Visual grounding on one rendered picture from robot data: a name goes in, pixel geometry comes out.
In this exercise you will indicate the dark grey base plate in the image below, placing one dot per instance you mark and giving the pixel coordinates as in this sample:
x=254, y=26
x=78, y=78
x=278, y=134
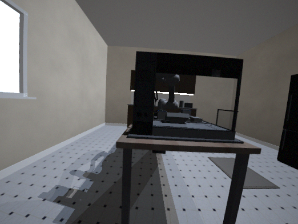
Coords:
x=130, y=135

